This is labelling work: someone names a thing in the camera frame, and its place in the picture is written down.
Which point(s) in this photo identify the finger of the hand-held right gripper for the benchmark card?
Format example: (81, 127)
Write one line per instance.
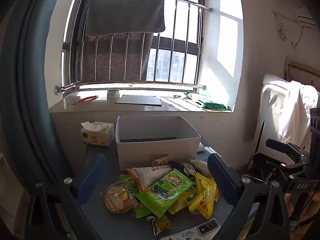
(282, 148)
(272, 166)

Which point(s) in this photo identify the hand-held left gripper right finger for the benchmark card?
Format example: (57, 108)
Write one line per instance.
(222, 180)

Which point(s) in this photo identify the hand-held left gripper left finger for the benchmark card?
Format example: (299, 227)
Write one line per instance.
(92, 177)

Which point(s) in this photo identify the white crinkled snack packet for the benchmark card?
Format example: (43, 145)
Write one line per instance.
(201, 166)

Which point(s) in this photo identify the yellow red-print snack packet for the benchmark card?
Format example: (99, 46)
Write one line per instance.
(203, 197)

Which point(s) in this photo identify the round bread packet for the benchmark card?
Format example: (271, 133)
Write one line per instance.
(116, 198)

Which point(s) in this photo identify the dark snack packet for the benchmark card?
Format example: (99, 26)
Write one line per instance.
(178, 166)

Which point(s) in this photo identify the white cardboard box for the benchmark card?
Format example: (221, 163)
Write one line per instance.
(160, 142)

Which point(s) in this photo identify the white padded panel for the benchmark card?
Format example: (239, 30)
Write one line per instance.
(270, 110)

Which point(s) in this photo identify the white towel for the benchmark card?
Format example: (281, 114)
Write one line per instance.
(297, 110)

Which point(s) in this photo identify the tissue pack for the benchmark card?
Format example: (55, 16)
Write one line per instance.
(97, 135)

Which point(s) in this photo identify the smartphone with cartoon case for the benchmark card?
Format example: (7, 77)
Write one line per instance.
(207, 228)

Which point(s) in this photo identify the white orange-edged snack packet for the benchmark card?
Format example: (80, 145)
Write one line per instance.
(147, 175)

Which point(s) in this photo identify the small peanut snack packet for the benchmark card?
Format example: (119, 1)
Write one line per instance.
(160, 160)

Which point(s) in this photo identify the small olive snack packet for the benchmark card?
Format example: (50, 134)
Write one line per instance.
(162, 223)

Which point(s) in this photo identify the green plastic bag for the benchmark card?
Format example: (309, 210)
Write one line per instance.
(210, 103)

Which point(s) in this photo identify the red-orange hand tool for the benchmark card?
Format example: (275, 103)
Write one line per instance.
(86, 99)

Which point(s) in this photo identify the tape roll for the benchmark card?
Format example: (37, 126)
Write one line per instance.
(113, 95)

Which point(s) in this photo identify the black flat board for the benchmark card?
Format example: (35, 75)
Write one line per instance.
(140, 100)

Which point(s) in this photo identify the teal curtain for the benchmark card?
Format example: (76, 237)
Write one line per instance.
(27, 80)

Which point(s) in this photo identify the brown hanging cloth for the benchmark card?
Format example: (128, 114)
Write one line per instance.
(117, 57)

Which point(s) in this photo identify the grey towel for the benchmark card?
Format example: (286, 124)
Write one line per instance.
(125, 12)

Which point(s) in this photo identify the wooden frame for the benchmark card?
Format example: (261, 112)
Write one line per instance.
(300, 66)

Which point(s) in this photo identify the steel window guard rail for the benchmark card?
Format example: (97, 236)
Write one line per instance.
(135, 83)

